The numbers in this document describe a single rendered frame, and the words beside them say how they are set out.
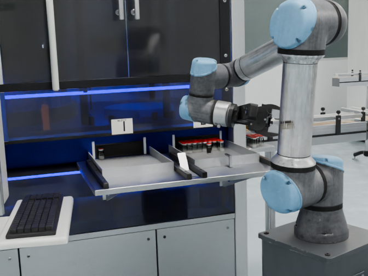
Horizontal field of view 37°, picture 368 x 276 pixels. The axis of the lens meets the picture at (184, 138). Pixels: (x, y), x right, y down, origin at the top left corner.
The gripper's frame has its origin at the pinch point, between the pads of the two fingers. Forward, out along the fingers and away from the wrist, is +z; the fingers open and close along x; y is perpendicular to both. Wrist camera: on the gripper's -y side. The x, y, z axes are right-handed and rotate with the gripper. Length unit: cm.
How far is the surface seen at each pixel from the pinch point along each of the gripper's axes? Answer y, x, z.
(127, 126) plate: 43, 6, -70
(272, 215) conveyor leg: 108, 30, -16
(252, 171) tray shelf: 37.6, 13.9, -16.9
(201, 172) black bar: 25.6, 18.2, -31.8
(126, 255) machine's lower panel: 57, 57, -65
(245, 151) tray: 60, 6, -25
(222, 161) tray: 43, 12, -29
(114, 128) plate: 40, 8, -74
